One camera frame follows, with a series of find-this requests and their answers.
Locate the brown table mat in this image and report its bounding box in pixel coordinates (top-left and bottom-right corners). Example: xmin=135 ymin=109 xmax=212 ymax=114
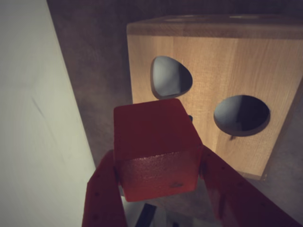
xmin=46 ymin=0 xmax=303 ymax=227

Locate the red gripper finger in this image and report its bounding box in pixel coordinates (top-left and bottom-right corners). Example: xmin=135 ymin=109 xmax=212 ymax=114
xmin=81 ymin=148 xmax=127 ymax=227
xmin=200 ymin=147 xmax=303 ymax=227

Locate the wooden shape sorter box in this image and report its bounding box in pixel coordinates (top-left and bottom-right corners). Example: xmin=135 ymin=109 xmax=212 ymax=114
xmin=126 ymin=14 xmax=303 ymax=182

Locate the red cube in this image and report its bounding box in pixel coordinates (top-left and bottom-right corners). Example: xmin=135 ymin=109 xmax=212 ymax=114
xmin=113 ymin=98 xmax=205 ymax=203

